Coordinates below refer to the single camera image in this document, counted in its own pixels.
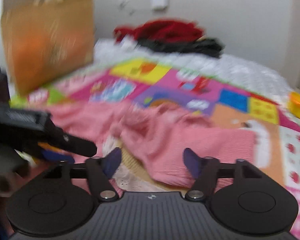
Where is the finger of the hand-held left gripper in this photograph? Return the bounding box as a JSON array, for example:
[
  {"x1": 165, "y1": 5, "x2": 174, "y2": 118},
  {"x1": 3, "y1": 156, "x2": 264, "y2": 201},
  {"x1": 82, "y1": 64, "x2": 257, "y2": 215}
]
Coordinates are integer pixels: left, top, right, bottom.
[
  {"x1": 34, "y1": 144, "x2": 76, "y2": 164},
  {"x1": 47, "y1": 122, "x2": 98, "y2": 157}
]

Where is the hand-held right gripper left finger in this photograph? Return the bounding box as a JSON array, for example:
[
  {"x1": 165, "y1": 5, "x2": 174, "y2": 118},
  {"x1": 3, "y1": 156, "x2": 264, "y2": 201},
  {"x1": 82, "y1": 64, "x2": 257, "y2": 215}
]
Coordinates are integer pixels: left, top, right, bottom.
[{"x1": 41, "y1": 147, "x2": 122, "y2": 202}]

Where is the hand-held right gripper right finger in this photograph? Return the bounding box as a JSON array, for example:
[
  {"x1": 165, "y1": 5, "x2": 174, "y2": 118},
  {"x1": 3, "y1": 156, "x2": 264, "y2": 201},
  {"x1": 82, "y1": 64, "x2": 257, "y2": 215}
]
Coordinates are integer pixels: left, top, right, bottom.
[{"x1": 183, "y1": 148, "x2": 262, "y2": 202}]

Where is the pink ribbed child's shirt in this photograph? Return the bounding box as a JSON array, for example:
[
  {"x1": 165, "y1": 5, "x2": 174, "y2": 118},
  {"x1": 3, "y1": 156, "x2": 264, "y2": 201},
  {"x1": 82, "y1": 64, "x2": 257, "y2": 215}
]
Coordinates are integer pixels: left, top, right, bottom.
[{"x1": 46, "y1": 102, "x2": 258, "y2": 198}]

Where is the colourful cartoon play mat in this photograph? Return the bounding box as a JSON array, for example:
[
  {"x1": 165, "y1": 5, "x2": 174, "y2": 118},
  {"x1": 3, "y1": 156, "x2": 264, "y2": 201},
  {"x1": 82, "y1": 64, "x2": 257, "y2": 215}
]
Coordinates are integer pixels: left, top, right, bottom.
[{"x1": 10, "y1": 56, "x2": 300, "y2": 237}]

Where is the brown paper bag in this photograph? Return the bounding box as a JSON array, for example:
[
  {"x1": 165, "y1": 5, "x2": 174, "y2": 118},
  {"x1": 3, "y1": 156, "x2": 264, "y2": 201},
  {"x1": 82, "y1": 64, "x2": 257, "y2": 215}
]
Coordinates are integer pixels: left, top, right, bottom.
[{"x1": 1, "y1": 0, "x2": 96, "y2": 96}]

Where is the white quilted mattress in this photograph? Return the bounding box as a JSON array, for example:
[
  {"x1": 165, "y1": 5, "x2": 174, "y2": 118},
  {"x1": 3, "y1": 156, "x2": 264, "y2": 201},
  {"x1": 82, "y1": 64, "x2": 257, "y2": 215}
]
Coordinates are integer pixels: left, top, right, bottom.
[{"x1": 94, "y1": 39, "x2": 299, "y2": 99}]

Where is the white crumpled cloth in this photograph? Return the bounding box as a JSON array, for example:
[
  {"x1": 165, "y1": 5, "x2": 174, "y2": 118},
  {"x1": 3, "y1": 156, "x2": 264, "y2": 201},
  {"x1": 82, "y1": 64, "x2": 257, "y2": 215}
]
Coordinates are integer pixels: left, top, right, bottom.
[{"x1": 119, "y1": 35, "x2": 141, "y2": 50}]

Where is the black garment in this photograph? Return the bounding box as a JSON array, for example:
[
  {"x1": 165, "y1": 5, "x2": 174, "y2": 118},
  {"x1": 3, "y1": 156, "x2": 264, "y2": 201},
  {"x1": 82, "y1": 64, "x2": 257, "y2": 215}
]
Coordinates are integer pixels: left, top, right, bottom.
[{"x1": 137, "y1": 37, "x2": 226, "y2": 58}]

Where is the red garment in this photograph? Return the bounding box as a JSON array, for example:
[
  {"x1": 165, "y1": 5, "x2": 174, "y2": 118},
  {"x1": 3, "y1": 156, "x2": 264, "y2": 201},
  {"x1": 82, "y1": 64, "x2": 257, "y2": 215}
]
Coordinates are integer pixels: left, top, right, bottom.
[{"x1": 114, "y1": 19, "x2": 206, "y2": 44}]

